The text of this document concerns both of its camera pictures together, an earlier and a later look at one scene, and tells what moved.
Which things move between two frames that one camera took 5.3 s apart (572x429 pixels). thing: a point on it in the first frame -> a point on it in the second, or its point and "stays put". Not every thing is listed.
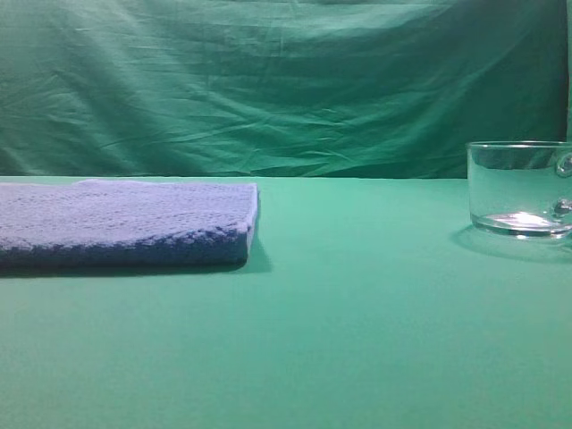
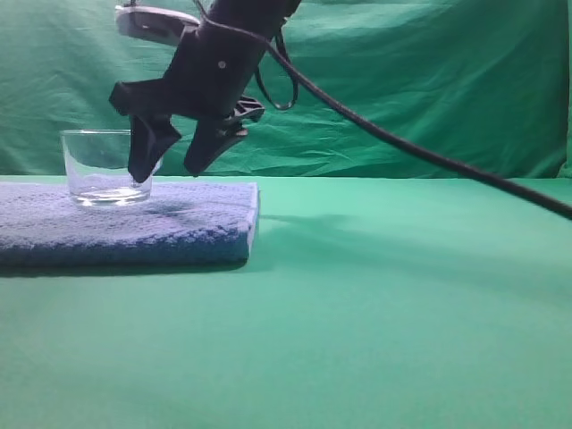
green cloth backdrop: [277, 88] stays put
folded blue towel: [100, 223] stays put
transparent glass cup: [521, 188] -> [97, 168]
